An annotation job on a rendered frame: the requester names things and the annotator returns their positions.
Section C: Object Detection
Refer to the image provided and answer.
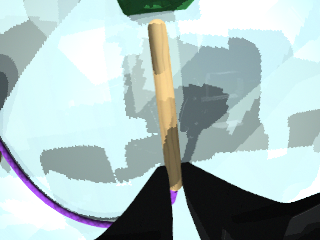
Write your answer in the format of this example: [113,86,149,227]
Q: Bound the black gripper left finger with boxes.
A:
[95,165,173,240]

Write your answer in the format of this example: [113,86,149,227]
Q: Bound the green block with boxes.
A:
[117,0,193,16]

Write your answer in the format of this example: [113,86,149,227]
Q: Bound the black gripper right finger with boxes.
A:
[180,163,320,240]

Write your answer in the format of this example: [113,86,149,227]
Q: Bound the wooden stick with purple string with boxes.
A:
[0,19,183,228]

